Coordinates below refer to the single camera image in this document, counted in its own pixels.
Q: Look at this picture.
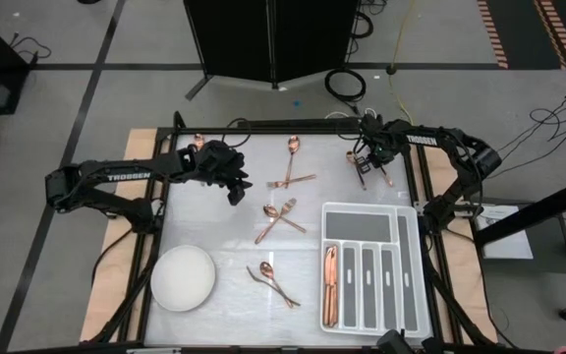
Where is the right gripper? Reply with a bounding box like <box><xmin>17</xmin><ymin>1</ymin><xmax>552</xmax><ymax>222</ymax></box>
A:
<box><xmin>359</xmin><ymin>115</ymin><xmax>400</xmax><ymax>172</ymax></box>

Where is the white cutlery organizer tray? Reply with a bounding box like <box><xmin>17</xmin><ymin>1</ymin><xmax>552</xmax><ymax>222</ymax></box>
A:
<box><xmin>319</xmin><ymin>201</ymin><xmax>432</xmax><ymax>340</ymax></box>

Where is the black folding partition screen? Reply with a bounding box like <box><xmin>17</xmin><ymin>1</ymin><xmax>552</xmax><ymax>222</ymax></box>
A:
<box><xmin>183</xmin><ymin>0</ymin><xmax>362</xmax><ymax>102</ymax></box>

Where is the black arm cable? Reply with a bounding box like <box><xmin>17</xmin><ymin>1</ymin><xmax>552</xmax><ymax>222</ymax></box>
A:
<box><xmin>89</xmin><ymin>227</ymin><xmax>136</xmax><ymax>287</ymax></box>

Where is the black floor cable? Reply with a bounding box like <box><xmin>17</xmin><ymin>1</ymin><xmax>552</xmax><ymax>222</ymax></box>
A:
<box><xmin>10</xmin><ymin>31</ymin><xmax>53</xmax><ymax>65</ymax></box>

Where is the plywood base board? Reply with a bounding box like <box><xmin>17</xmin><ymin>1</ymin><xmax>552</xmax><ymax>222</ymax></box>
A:
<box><xmin>80</xmin><ymin>127</ymin><xmax>499</xmax><ymax>344</ymax></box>

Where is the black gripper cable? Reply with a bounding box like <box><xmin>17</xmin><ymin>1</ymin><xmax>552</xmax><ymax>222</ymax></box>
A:
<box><xmin>220</xmin><ymin>116</ymin><xmax>254</xmax><ymax>148</ymax></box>

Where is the copper knife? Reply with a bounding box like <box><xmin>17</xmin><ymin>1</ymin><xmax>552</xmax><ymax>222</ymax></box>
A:
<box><xmin>330</xmin><ymin>244</ymin><xmax>339</xmax><ymax>327</ymax></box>
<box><xmin>322</xmin><ymin>245</ymin><xmax>334</xmax><ymax>327</ymax></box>

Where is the black looped cable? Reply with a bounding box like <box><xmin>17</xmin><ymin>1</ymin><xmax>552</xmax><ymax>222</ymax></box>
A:
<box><xmin>351</xmin><ymin>0</ymin><xmax>387</xmax><ymax>40</ymax></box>

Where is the black rounded object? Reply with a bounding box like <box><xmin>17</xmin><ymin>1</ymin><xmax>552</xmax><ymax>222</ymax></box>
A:
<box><xmin>375</xmin><ymin>327</ymin><xmax>415</xmax><ymax>354</ymax></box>

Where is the white round plate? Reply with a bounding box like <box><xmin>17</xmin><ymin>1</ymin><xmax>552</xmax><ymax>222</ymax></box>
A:
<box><xmin>149</xmin><ymin>244</ymin><xmax>217</xmax><ymax>313</ymax></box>

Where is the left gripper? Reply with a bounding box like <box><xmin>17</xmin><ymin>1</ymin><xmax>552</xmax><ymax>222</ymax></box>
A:
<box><xmin>197</xmin><ymin>140</ymin><xmax>254</xmax><ymax>192</ymax></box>

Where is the grey base plate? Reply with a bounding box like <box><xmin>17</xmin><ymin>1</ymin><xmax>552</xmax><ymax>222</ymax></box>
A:
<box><xmin>479</xmin><ymin>196</ymin><xmax>566</xmax><ymax>276</ymax></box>

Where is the black metal stand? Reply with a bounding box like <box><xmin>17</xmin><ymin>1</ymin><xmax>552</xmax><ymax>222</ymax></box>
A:
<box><xmin>473</xmin><ymin>76</ymin><xmax>566</xmax><ymax>319</ymax></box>

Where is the coiled black cable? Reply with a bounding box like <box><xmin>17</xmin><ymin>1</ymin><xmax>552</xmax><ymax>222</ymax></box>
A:
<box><xmin>323</xmin><ymin>67</ymin><xmax>368</xmax><ymax>103</ymax></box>

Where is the black cable bundle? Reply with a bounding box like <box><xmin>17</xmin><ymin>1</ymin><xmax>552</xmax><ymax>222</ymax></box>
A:
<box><xmin>483</xmin><ymin>97</ymin><xmax>566</xmax><ymax>181</ymax></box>

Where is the white paper sheet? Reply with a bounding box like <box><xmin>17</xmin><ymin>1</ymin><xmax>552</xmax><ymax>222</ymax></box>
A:
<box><xmin>474</xmin><ymin>204</ymin><xmax>536</xmax><ymax>261</ymax></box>

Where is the white cable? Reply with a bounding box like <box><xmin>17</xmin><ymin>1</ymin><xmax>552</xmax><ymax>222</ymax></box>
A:
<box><xmin>324</xmin><ymin>106</ymin><xmax>378</xmax><ymax>122</ymax></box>

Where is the yellow power cord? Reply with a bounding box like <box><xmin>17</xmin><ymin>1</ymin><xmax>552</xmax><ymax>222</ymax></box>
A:
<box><xmin>386</xmin><ymin>0</ymin><xmax>418</xmax><ymax>127</ymax></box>

